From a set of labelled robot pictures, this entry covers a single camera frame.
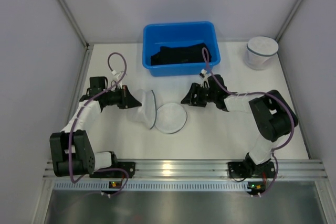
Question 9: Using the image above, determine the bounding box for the slotted cable duct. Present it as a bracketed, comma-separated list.
[54, 180, 266, 192]

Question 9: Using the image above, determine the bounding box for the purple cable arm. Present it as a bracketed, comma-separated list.
[201, 47, 296, 198]
[68, 52, 129, 197]

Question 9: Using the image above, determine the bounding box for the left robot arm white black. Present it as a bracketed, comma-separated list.
[49, 77, 142, 178]

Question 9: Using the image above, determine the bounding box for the aluminium mounting rail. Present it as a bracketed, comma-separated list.
[43, 158, 329, 180]

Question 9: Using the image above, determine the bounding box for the blue plastic bin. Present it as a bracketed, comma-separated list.
[142, 21, 221, 77]

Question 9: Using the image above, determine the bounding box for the white mesh laundry bag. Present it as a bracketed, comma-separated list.
[127, 89, 187, 134]
[244, 36, 279, 70]

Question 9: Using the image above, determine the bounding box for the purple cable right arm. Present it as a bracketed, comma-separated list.
[201, 47, 296, 198]

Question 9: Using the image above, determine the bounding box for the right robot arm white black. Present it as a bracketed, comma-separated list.
[181, 74, 298, 182]

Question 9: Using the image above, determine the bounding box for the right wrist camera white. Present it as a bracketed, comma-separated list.
[199, 69, 211, 88]

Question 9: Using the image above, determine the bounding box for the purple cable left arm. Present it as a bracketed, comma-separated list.
[68, 52, 129, 197]

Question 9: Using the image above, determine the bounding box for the black garment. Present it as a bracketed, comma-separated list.
[150, 43, 208, 66]

